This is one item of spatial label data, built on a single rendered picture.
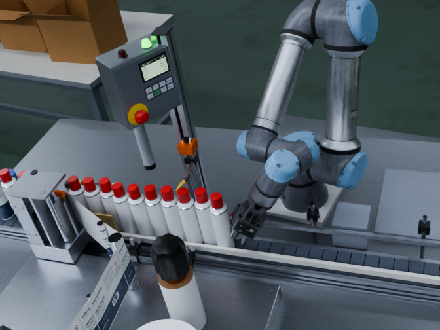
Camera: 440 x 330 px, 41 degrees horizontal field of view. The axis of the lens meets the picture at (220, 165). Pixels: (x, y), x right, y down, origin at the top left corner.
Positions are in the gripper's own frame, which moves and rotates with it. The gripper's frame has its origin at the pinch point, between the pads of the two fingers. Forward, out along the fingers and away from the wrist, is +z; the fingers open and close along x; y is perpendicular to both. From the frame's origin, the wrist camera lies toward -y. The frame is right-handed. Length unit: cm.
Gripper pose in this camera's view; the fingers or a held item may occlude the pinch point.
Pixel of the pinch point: (238, 233)
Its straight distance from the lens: 168.8
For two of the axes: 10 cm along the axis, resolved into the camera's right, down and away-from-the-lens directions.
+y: -3.2, 6.2, -7.2
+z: -3.3, 6.3, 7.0
